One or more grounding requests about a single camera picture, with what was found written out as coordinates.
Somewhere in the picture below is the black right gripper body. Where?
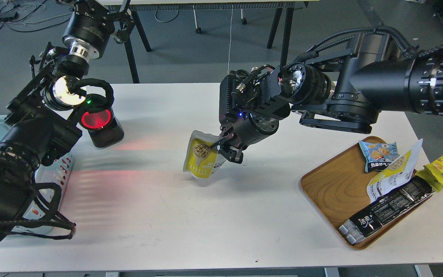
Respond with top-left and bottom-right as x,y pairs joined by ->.
220,108 -> 280,150

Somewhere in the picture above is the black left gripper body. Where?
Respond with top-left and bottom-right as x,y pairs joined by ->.
63,8 -> 113,58

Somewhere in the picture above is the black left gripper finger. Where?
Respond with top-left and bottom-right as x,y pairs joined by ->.
56,0 -> 87,11
106,0 -> 135,44

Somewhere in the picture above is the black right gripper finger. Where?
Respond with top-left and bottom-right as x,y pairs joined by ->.
220,145 -> 244,164
211,130 -> 235,151

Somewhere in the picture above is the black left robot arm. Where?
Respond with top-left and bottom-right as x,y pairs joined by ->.
0,0 -> 134,242

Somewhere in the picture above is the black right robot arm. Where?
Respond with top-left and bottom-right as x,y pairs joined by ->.
212,27 -> 443,164

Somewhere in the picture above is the blue snack packet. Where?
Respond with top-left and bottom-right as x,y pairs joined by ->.
358,141 -> 399,172

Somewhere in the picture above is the long black snack package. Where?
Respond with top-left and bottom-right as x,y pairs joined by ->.
338,176 -> 434,244

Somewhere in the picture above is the light blue plastic basket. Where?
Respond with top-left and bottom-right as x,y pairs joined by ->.
0,115 -> 75,235

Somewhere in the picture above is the white yellow snack pouch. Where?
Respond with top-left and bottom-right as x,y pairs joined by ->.
367,139 -> 423,203

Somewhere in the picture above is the black legged background table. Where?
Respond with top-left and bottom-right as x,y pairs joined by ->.
91,0 -> 320,84

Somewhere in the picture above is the black barcode scanner red window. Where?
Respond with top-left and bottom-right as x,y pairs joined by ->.
80,93 -> 125,149

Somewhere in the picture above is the white hanging cable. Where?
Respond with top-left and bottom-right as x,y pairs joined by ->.
227,8 -> 234,83

